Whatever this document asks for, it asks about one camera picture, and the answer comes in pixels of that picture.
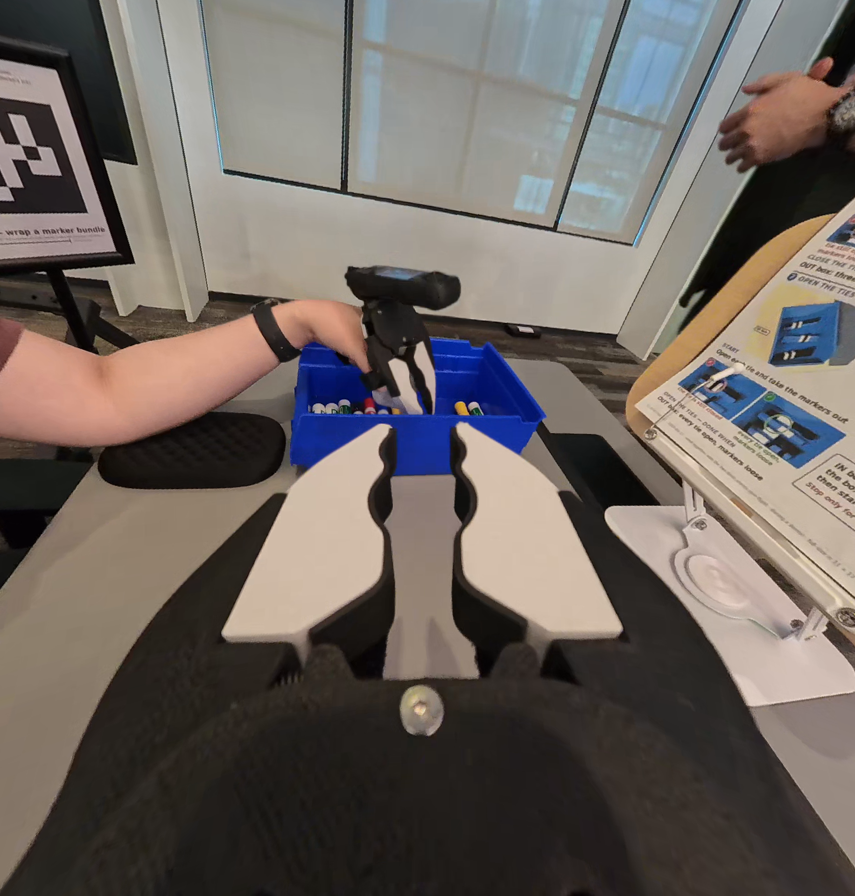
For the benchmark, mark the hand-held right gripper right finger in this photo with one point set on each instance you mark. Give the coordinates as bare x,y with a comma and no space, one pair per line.
532,560

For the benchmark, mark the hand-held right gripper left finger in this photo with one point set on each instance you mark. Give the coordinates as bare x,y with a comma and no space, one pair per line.
315,560

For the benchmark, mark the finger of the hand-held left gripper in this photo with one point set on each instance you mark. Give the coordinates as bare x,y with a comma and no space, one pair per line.
425,381
403,388

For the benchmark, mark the blue plastic bin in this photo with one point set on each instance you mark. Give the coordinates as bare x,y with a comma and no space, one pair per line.
413,437

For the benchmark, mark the row of assorted markers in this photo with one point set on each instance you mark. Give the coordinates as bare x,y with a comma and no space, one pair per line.
343,407

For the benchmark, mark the person's left forearm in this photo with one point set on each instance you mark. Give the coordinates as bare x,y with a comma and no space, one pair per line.
154,385

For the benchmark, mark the black quilted elbow pad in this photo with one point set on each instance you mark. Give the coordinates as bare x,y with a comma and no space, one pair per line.
189,448

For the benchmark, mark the person's left hand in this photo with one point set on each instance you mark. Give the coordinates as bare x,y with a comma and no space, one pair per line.
329,325

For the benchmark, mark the small black device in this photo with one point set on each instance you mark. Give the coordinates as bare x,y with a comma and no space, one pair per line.
523,330

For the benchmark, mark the black wrist band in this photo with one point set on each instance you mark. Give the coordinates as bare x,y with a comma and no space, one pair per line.
277,332

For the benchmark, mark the black framed pattern sign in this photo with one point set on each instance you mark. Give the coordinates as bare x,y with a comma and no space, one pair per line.
28,154

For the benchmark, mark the framed wall panel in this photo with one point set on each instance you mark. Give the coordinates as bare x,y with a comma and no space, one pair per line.
427,105

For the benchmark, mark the black metal desk frame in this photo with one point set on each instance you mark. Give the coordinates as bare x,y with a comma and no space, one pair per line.
14,294

